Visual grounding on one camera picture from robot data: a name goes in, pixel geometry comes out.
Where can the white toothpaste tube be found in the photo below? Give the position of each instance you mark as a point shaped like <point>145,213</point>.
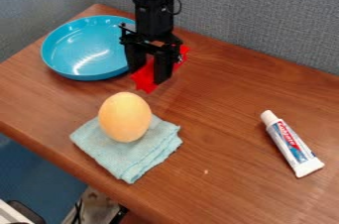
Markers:
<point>298,155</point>

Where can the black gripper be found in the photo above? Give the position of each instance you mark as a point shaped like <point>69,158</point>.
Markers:
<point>150,37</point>

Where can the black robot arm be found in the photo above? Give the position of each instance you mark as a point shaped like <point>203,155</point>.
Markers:
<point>151,38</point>

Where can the orange egg-shaped object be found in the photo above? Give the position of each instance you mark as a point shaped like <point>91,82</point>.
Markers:
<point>125,117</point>

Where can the blue plate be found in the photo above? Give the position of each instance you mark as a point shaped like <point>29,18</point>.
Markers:
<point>82,50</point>

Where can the grey object under table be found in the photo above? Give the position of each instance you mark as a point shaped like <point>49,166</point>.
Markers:
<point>99,209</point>

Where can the red rectangular block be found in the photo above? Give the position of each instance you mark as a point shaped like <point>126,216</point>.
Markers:
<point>143,75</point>

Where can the light blue folded cloth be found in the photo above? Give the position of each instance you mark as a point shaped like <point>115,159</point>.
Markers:
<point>129,160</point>

